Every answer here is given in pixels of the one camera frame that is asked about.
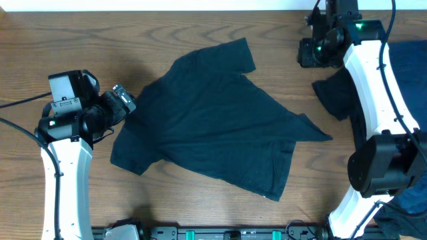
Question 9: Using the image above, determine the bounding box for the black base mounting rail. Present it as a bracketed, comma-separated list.
[92, 221, 335, 240]

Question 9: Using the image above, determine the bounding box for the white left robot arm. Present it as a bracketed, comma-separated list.
[35, 70, 136, 239]

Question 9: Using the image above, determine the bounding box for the dark teal t-shirt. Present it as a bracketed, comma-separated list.
[110, 38, 330, 201]

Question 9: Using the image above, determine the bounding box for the black garment in pile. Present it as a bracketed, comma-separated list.
[312, 67, 366, 150]

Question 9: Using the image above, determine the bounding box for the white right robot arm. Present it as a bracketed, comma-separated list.
[298, 1, 426, 239]

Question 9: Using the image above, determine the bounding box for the blue garment in pile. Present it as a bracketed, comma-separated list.
[374, 41, 426, 240]

